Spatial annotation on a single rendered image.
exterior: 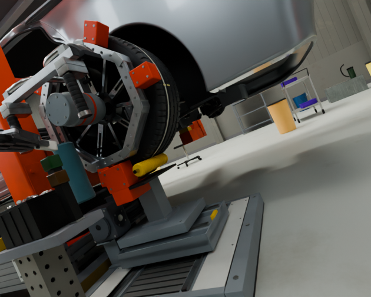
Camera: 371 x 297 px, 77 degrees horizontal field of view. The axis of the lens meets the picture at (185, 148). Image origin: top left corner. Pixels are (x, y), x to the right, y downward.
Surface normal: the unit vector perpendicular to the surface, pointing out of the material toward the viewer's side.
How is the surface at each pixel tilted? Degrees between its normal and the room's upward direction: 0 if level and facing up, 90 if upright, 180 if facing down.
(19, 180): 90
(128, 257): 90
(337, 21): 90
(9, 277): 90
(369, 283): 0
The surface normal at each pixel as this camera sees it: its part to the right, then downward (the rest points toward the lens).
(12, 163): -0.36, 0.17
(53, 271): 0.85, -0.36
